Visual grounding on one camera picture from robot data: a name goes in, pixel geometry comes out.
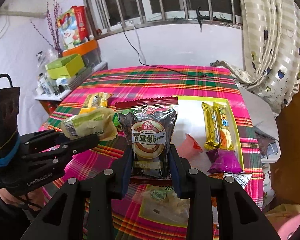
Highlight black hook on sill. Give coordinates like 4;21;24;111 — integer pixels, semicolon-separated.
196;7;210;32

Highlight black jacket left sleeve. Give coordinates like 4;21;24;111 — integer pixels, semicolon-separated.
0;192;46;240

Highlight pink jelly cup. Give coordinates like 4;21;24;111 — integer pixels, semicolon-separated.
177;133;203;160

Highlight orange box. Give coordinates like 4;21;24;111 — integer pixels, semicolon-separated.
62;40;98;57

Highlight person's left hand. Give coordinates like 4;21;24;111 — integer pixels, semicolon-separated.
0;187;44;212

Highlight grey pillow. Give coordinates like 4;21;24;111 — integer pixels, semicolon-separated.
239;88;279;141

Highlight clear peanut snack bag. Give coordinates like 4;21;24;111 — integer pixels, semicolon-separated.
135;185;190;228

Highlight white orange snack bag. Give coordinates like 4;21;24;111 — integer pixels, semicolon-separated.
209;172;252;189

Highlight yellow-green storage box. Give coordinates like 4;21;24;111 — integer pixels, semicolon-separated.
45;54;85;80

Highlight wooden wardrobe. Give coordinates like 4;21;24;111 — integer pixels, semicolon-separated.
270;85;300;204

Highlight purple snack pouch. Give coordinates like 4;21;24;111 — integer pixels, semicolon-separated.
206;148;243;174

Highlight gold snack bar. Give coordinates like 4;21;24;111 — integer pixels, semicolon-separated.
202;102;219;150
213;102;234;151

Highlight black cable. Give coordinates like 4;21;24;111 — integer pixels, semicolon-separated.
120;22;208;78

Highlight purple dried flower branches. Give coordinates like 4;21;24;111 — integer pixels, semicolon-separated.
30;0;62;57

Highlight green snack pouch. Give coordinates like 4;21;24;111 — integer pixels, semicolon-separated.
113;113;120;127

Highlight window metal bars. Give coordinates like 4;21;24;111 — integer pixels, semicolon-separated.
83;0;242;37

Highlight dark sunflower seed bag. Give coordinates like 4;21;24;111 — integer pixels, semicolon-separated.
115;96;178;179

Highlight yellow fruit jelly cup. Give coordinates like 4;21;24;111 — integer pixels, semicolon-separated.
61;107;117;141

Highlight heart patterned curtain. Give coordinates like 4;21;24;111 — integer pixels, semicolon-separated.
212;0;300;114

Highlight black tracking camera module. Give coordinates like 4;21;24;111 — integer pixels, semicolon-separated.
0;74;20;167

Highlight colorful cartoon gift box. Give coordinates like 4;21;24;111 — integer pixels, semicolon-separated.
57;6;89;50

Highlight pink plastic stool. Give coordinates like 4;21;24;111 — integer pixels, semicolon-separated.
265;204;300;239

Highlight yellow-green shallow box tray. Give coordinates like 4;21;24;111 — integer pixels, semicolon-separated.
137;96;251;228

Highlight yellow chip bag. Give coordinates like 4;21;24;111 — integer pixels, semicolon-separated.
79;92;113;114

